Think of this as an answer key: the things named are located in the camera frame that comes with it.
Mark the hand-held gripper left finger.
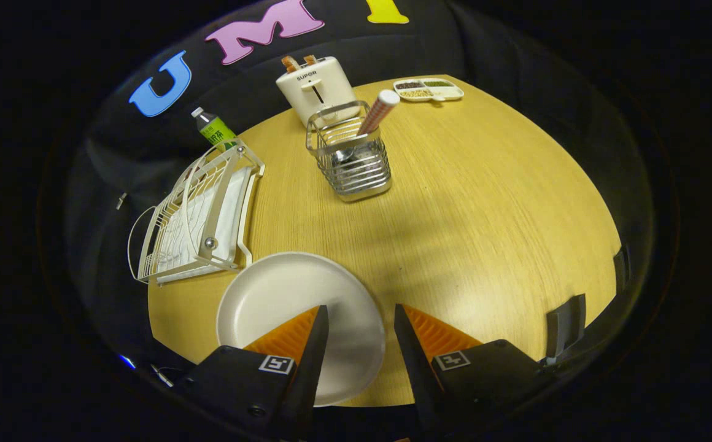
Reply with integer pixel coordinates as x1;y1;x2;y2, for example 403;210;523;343
177;304;331;441

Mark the spoon with checkered handle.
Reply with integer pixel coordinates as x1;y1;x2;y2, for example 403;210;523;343
331;90;401;163

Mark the metal wire basket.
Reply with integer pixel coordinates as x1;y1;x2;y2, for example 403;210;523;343
306;100;393;203

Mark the white wire dish rack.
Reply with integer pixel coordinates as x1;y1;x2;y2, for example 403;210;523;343
127;139;266;287

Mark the white divided tray with grains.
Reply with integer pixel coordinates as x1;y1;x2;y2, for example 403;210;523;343
393;77;465;103

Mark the white toaster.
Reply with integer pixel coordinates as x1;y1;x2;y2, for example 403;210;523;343
276;56;360;128

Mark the grey table edge clamp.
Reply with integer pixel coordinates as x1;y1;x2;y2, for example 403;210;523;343
545;294;587;366
613;246;631;292

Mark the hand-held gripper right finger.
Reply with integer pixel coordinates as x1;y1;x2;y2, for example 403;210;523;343
394;303;558;439

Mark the white round plate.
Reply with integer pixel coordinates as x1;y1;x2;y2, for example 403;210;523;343
217;252;387;407

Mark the green label drink bottle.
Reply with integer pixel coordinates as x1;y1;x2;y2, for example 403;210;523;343
191;107;240;153

